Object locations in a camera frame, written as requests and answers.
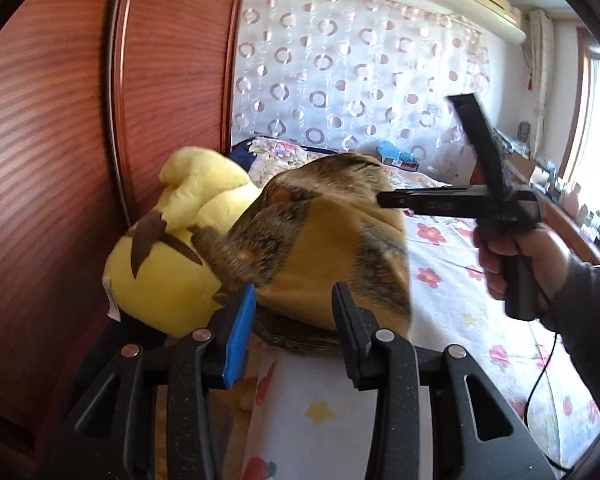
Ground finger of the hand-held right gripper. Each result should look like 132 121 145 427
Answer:
377 186 487 222
446 92 512 201

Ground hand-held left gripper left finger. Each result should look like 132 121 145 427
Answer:
40 282 257 480

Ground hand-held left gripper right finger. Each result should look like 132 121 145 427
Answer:
331 281 556 480

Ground brown patterned shirt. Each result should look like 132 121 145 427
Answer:
192 154 414 354

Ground person's right forearm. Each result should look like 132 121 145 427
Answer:
536 254 600 420

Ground person's right hand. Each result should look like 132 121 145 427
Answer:
473 225 577 312

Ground long wooden cabinet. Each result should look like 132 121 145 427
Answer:
470 154 600 282

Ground cardboard box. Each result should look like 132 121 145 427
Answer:
507 152 537 177

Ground blue plastic bag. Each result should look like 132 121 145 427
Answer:
377 141 417 169

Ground beige gathered drape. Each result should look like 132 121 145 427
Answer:
524 8 554 152

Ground yellow plush toy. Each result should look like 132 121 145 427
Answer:
102 146 262 339

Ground white flower print blanket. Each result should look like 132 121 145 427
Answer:
240 210 600 480

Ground peony print blanket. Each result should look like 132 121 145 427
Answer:
250 136 447 192

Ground circle patterned sheer curtain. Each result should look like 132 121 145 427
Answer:
232 0 497 187

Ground wooden slatted wardrobe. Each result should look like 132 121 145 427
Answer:
0 0 251 438

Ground wall air conditioner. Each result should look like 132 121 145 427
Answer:
440 0 527 45

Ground black cable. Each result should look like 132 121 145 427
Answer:
524 259 572 472

